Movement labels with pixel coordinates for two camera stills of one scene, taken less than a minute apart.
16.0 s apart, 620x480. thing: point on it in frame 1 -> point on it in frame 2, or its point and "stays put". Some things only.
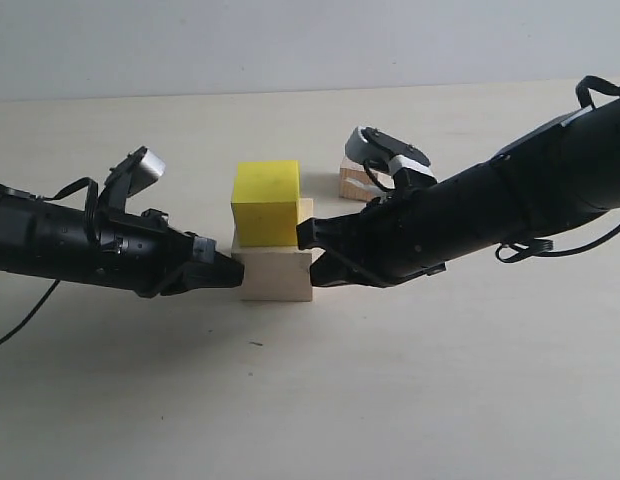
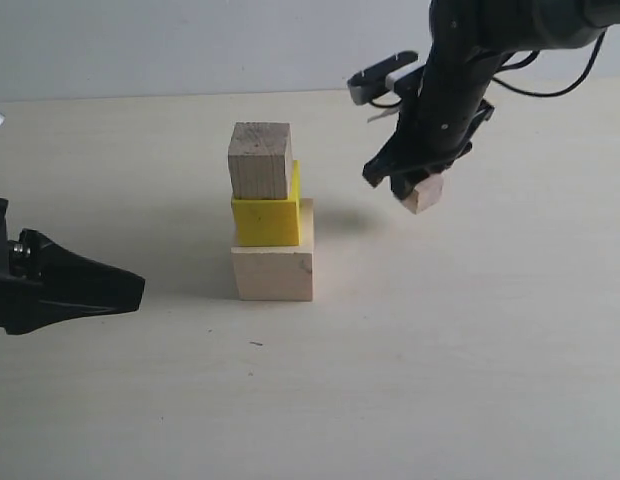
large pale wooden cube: x=278 y=273 stays put
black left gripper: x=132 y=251 -> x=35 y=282
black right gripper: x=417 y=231 -> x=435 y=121
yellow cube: x=265 y=198 stays put
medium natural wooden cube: x=355 y=181 -> x=261 y=161
